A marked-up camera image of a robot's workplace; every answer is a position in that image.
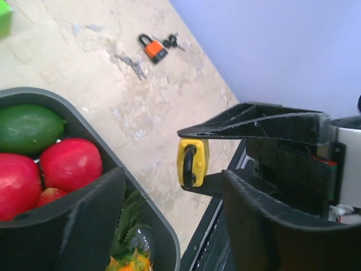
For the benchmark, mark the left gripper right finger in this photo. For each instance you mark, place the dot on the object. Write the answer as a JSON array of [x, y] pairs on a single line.
[[266, 234]]

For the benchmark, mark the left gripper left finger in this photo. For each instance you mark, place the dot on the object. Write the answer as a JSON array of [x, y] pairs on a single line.
[[74, 232]]

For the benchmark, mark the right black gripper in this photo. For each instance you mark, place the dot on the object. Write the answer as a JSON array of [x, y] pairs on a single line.
[[300, 177]]

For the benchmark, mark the yellow black padlock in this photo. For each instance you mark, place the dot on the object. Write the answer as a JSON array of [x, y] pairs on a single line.
[[192, 162]]

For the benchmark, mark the silver keys of yellow padlock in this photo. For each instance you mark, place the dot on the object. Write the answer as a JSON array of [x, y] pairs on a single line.
[[134, 64]]

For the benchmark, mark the orange dragon fruit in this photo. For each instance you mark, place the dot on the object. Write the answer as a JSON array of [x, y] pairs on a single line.
[[127, 253]]

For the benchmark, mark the red apple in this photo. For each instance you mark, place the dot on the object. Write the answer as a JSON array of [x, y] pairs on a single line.
[[70, 164]]

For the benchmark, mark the red pomegranate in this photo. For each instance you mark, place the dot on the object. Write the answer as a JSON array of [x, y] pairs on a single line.
[[20, 185]]

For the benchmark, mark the dark grey fruit tray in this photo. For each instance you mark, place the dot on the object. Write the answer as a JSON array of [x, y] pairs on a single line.
[[76, 126]]

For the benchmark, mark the green avocado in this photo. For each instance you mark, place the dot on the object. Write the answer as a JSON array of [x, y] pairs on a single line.
[[28, 129]]

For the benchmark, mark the black green box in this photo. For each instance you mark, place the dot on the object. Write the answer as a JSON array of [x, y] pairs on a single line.
[[6, 12]]

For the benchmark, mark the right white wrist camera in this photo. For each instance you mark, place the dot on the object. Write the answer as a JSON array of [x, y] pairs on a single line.
[[346, 153]]

